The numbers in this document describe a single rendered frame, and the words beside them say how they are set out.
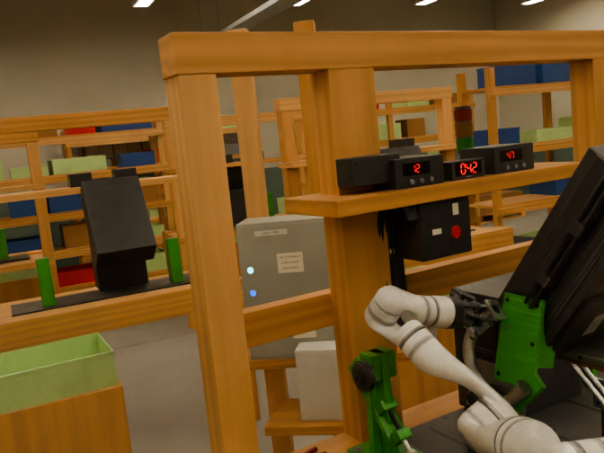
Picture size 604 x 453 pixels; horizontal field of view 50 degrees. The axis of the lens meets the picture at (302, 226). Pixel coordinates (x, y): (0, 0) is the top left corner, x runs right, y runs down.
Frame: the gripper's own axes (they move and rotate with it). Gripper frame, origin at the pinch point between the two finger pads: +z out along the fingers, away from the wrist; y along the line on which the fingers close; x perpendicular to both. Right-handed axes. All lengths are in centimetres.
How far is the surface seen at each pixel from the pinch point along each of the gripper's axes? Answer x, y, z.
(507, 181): -15.0, 33.7, 14.5
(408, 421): 43.3, -6.7, 3.4
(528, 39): -37, 74, 29
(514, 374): 2.8, -14.5, 2.9
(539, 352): -4.3, -12.9, 5.6
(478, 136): 178, 348, 353
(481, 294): 4.9, 10.1, 8.2
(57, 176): 468, 497, 14
